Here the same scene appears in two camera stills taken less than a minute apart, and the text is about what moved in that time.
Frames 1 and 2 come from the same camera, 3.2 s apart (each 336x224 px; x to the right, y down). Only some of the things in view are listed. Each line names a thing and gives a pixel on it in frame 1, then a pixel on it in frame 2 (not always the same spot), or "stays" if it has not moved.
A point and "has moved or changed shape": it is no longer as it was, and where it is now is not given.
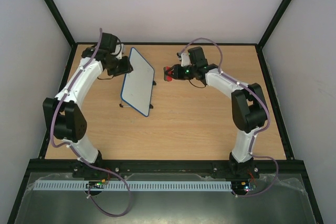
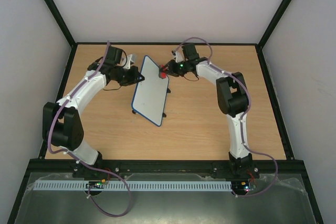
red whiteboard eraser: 167,73 has moved or changed shape
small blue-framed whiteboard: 136,89 has moved or changed shape
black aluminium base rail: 167,166 stays
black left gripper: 127,65 to 133,81
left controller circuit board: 99,184 stays
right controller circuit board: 240,188 stays
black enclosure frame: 40,165 stays
